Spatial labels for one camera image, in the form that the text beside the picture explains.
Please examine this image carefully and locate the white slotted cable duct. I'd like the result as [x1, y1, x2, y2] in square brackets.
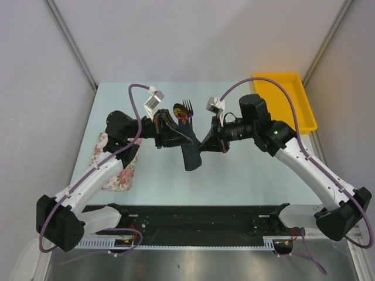
[75, 238, 116, 249]

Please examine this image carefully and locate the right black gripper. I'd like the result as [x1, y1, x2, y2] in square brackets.
[198, 114, 256, 153]

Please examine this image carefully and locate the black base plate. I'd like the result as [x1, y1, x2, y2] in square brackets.
[99, 204, 301, 248]

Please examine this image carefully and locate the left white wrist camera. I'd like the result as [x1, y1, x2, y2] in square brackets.
[144, 86, 165, 118]

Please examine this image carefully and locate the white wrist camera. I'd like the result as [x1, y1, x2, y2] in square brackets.
[206, 97, 226, 124]
[144, 86, 165, 118]

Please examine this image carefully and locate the yellow plastic bin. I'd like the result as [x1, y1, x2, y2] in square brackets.
[253, 72, 318, 134]

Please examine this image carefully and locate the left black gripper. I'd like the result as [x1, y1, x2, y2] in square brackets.
[126, 109, 193, 149]

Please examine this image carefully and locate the floral pattern tray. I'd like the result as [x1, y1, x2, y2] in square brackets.
[90, 132, 142, 191]

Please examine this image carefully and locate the iridescent rainbow fork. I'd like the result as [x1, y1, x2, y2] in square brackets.
[182, 100, 193, 124]

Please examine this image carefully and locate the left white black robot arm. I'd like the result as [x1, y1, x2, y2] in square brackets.
[36, 109, 193, 252]

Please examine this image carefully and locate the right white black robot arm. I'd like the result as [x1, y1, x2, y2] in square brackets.
[154, 94, 371, 241]

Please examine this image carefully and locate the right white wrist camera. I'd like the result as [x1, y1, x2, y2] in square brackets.
[206, 97, 226, 124]

